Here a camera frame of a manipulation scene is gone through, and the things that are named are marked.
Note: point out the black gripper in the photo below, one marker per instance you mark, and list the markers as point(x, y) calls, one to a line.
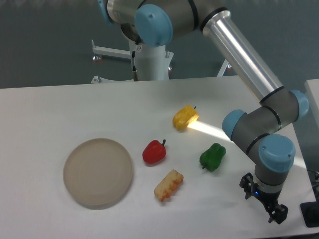
point(268, 195)

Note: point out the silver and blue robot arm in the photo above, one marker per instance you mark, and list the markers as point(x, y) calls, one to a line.
point(150, 25)

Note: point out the green bell pepper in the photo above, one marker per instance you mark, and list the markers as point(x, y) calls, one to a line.
point(212, 157)

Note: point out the yellow bell pepper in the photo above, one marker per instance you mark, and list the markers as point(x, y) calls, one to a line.
point(184, 117)

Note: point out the red bell pepper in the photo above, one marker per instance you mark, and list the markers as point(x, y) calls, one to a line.
point(154, 152)

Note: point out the black device at right edge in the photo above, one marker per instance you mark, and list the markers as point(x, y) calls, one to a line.
point(310, 212)

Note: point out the orange fried food piece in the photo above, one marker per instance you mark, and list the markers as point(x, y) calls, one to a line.
point(168, 185)

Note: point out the white side table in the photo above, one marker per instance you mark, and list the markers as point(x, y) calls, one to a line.
point(312, 89)

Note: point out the beige round plate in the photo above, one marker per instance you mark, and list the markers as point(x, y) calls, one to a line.
point(98, 173)

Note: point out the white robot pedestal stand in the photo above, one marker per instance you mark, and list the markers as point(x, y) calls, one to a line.
point(148, 64)

